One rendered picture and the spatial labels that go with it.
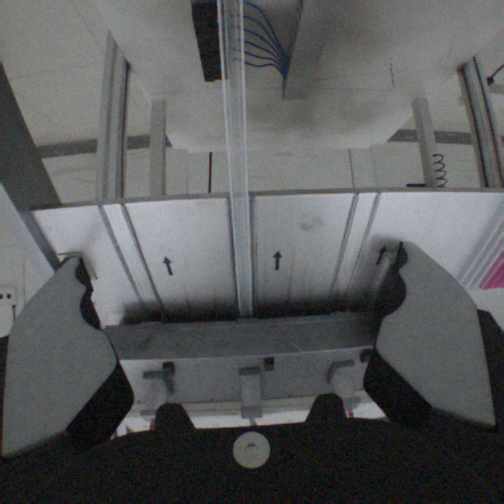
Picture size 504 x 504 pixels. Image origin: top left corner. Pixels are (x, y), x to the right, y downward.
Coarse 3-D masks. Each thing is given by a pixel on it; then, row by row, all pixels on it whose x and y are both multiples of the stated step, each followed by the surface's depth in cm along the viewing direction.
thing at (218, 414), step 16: (272, 400) 39; (288, 400) 39; (304, 400) 39; (368, 400) 38; (128, 416) 37; (192, 416) 37; (208, 416) 37; (224, 416) 37; (240, 416) 37; (272, 416) 38; (288, 416) 39; (304, 416) 39; (368, 416) 42
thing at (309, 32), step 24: (192, 0) 35; (216, 0) 35; (312, 0) 35; (336, 0) 35; (216, 24) 37; (312, 24) 39; (216, 48) 42; (264, 48) 46; (288, 48) 49; (312, 48) 44; (216, 72) 48; (288, 72) 51; (312, 72) 50; (288, 96) 58
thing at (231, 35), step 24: (240, 0) 14; (240, 24) 15; (240, 48) 15; (240, 72) 16; (240, 96) 17; (240, 120) 18; (240, 144) 19; (240, 168) 21; (240, 192) 22; (240, 216) 24; (240, 240) 25; (240, 264) 27; (240, 288) 30; (240, 312) 32
